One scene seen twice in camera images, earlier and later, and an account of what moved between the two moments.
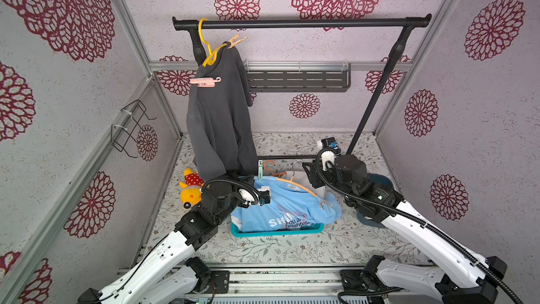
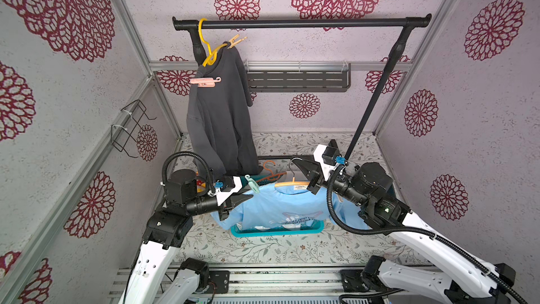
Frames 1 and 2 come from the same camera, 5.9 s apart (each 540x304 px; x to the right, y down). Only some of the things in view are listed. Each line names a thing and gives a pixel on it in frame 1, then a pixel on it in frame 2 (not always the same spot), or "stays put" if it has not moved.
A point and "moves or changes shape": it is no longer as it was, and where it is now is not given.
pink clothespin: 207,82 stays put
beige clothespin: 232,42 stays put
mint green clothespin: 260,170 moves or changes shape
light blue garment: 291,206 moves or changes shape
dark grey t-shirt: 221,122 stays put
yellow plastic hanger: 212,54 stays put
